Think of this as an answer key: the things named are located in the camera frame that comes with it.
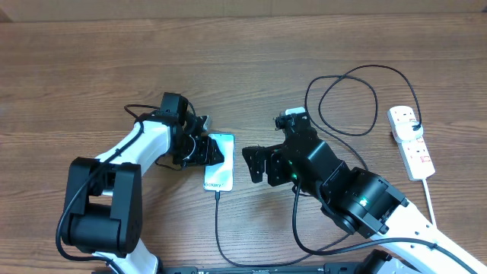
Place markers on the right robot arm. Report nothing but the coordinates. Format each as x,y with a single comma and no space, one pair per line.
357,200

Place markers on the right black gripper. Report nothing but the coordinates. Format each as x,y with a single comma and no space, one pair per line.
278,157

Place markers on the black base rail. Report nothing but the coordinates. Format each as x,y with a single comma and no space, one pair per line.
326,268

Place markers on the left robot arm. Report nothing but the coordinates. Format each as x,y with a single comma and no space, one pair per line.
102,215

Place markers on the white power strip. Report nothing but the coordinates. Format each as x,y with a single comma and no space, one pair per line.
415,155

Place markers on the cardboard backdrop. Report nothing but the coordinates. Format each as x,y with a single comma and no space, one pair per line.
98,10

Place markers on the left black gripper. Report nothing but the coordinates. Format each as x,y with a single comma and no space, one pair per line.
206,146

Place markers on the Galaxy S24+ smartphone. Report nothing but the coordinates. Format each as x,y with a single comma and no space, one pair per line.
220,177

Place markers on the white charger plug adapter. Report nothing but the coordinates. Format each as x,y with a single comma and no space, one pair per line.
407,131

